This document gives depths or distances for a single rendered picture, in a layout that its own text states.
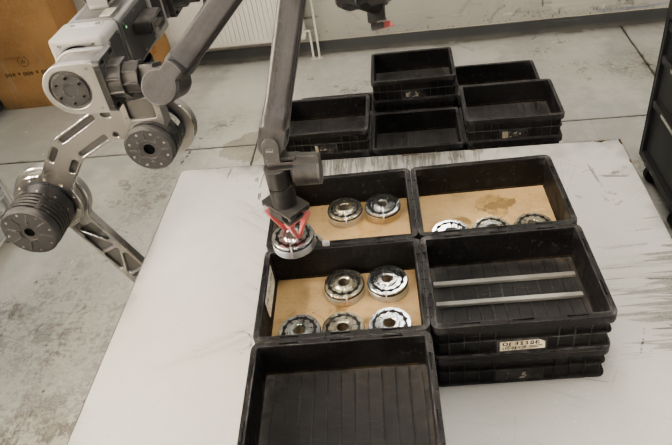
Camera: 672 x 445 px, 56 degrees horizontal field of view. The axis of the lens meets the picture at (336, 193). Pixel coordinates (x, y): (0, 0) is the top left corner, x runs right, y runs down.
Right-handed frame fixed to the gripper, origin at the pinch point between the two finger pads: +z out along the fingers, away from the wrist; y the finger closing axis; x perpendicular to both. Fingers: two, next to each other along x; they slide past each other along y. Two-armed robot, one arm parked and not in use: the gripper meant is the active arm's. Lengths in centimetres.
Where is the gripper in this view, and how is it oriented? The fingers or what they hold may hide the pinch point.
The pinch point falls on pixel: (292, 231)
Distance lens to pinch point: 150.7
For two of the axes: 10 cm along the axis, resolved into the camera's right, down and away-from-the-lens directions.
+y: -6.9, -3.7, 6.2
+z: 1.4, 7.7, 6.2
